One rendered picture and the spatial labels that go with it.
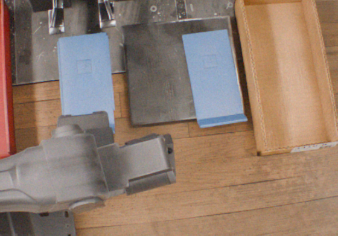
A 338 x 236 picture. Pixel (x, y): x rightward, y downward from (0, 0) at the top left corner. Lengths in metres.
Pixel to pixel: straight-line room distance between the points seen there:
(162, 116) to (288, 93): 0.20
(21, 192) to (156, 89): 0.44
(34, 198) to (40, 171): 0.03
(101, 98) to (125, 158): 0.25
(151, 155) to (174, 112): 0.31
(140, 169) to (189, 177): 0.31
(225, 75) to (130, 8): 0.19
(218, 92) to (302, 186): 0.20
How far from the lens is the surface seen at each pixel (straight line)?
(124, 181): 0.79
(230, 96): 1.11
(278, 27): 1.17
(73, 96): 1.03
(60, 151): 0.74
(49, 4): 1.16
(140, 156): 0.80
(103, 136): 0.88
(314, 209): 1.12
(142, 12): 1.17
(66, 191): 0.73
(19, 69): 1.16
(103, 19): 1.08
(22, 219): 0.96
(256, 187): 1.11
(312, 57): 1.17
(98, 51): 1.05
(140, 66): 1.12
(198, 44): 1.13
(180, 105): 1.10
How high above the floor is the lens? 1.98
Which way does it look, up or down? 75 degrees down
